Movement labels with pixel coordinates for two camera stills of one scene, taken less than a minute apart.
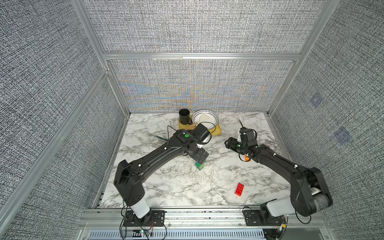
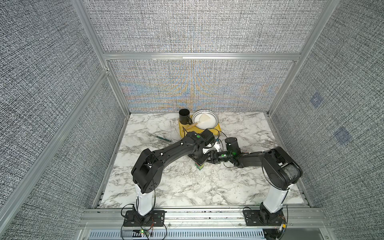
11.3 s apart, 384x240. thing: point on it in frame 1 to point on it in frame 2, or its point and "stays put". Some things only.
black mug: (185, 118) stays put
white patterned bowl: (208, 117) stays put
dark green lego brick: (199, 166) stays put
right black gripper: (230, 143) to (213, 159)
